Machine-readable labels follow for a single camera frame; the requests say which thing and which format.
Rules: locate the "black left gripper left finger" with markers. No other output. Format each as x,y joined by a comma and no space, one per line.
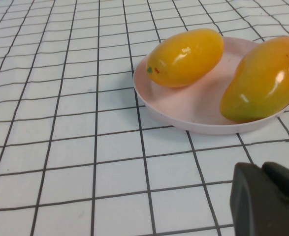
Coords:
257,209

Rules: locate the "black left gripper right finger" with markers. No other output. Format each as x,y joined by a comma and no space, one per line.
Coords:
284,179

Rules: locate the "reddish orange mango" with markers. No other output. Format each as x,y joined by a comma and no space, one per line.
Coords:
260,84

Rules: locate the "yellow mango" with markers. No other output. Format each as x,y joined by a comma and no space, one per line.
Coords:
186,60

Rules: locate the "pink round plate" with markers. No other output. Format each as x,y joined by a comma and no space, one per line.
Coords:
196,103

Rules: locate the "white black-grid checked tablecloth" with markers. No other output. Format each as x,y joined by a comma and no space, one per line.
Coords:
60,123

